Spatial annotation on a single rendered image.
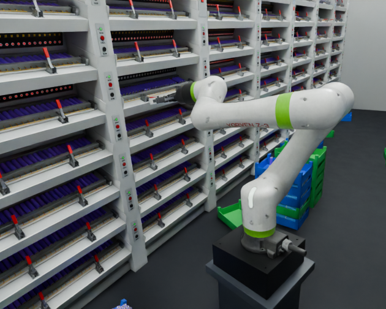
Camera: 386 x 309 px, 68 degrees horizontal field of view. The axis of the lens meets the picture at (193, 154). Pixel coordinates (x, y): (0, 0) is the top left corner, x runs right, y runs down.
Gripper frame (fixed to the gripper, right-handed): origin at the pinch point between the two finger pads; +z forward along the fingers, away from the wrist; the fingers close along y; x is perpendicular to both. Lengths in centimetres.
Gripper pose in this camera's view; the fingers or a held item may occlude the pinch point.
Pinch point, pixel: (156, 100)
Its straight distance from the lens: 142.5
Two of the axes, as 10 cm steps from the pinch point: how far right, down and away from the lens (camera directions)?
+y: 6.2, -3.3, 7.1
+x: -2.1, -9.5, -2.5
